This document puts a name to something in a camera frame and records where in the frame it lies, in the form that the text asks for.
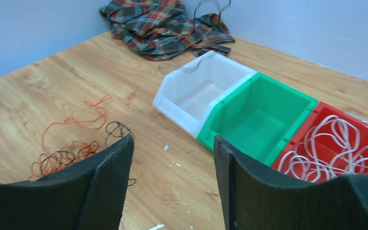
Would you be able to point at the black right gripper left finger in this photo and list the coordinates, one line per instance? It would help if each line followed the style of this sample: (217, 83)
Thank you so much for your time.
(88, 195)

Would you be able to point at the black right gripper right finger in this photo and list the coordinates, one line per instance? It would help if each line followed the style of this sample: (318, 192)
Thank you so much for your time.
(257, 197)

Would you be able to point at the green plastic bin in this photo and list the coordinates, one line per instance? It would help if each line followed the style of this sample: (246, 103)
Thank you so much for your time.
(259, 118)

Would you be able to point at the red plastic bin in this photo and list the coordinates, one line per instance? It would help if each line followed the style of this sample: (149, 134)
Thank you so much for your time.
(330, 143)

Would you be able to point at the white plastic bin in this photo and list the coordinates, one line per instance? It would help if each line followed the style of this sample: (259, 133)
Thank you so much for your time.
(188, 94)

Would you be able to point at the plaid flannel shirt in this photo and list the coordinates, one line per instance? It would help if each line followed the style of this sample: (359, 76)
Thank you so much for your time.
(159, 30)

